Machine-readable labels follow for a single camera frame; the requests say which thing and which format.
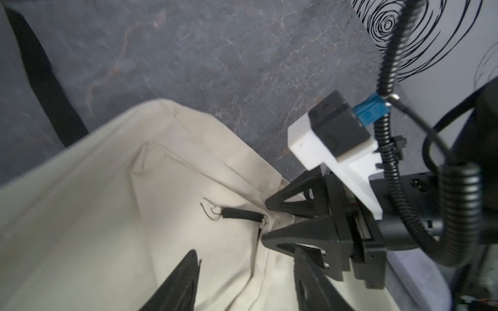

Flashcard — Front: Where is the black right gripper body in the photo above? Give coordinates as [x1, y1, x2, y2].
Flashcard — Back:
[324, 172, 443, 290]

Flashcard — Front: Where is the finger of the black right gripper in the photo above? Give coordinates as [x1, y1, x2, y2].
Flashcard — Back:
[265, 166, 330, 218]
[262, 216, 346, 281]

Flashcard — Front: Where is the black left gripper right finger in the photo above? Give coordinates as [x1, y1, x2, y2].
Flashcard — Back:
[294, 247, 353, 311]

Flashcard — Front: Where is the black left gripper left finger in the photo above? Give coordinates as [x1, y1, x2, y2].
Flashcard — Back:
[140, 250, 200, 311]

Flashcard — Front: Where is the purple pencil case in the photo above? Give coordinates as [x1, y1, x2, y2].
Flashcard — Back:
[387, 249, 452, 310]

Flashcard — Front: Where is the cream canvas backpack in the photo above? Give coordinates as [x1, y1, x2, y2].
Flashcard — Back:
[0, 7, 402, 311]

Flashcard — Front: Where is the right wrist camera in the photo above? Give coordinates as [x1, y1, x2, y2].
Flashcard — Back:
[287, 91, 383, 220]

